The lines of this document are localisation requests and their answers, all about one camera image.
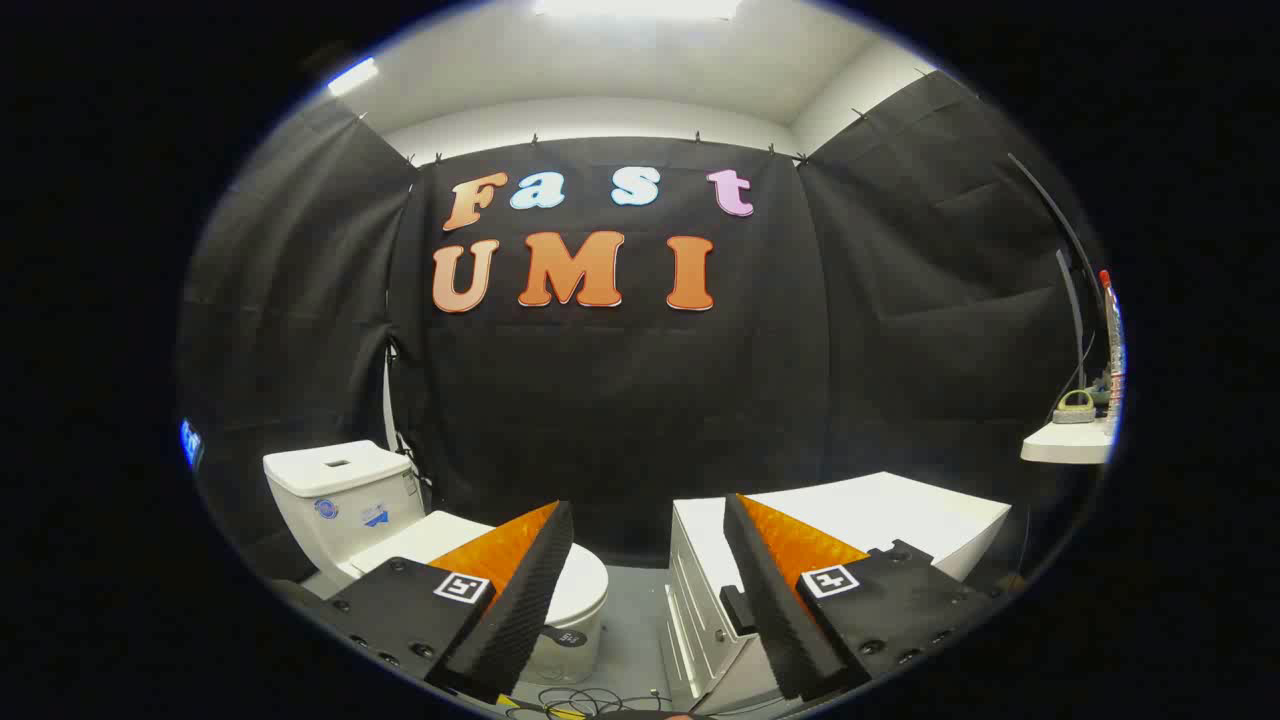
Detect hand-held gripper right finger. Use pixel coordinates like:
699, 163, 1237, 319
718, 492, 1004, 703

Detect ceiling light panel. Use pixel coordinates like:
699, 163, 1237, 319
535, 0, 741, 19
328, 58, 379, 96

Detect white drawer cabinet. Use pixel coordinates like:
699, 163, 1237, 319
665, 472, 1011, 716

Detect black floor cables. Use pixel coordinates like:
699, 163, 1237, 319
505, 685, 671, 719

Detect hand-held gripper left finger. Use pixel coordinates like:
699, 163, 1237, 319
300, 500, 576, 706

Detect black curved rod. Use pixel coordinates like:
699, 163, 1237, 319
1008, 153, 1107, 331

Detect black backdrop cloth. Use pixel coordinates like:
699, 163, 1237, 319
178, 70, 1111, 581

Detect white toilet lid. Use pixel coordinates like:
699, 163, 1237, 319
348, 510, 609, 651

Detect white toilet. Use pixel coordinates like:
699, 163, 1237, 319
263, 440, 607, 689

